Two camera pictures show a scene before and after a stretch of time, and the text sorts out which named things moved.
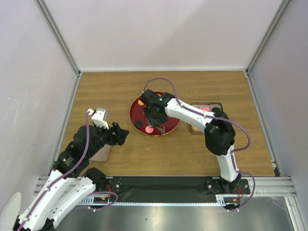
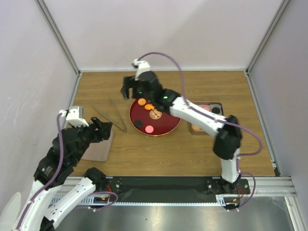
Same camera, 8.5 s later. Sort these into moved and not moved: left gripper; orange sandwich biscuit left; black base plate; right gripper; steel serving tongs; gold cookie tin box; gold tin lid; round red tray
Moved: left gripper; steel serving tongs; right gripper
Not moved: black base plate; orange sandwich biscuit left; gold tin lid; gold cookie tin box; round red tray
